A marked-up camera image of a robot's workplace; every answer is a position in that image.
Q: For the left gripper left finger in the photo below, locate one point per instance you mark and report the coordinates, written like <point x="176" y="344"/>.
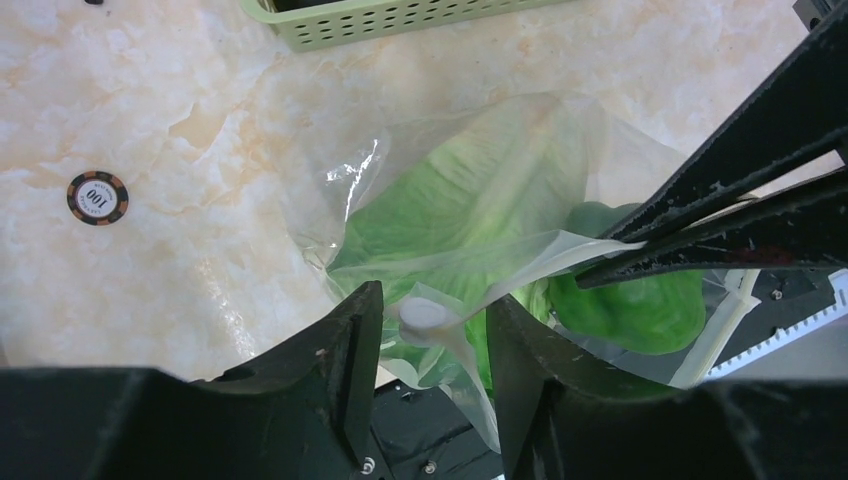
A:
<point x="301" y="410"/>

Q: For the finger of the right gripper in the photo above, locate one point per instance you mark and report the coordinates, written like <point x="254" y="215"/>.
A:
<point x="804" y="227"/>
<point x="797" y="114"/>

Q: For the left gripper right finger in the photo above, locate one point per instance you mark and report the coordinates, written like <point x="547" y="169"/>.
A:
<point x="563" y="413"/>

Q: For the green toy bell pepper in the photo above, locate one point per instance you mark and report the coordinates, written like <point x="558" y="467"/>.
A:
<point x="654" y="315"/>

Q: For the green toy cabbage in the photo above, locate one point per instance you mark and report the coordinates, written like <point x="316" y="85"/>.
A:
<point x="476" y="207"/>

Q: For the clear zip top bag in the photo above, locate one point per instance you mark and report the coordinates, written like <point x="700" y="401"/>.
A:
<point x="431" y="339"/>

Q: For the poker chip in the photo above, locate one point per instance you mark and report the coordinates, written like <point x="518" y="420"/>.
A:
<point x="97" y="198"/>

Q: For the light green plastic basket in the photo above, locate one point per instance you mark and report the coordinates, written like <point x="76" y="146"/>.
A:
<point x="313" y="25"/>

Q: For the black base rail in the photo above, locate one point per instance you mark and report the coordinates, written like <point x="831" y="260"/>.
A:
<point x="797" y="332"/>

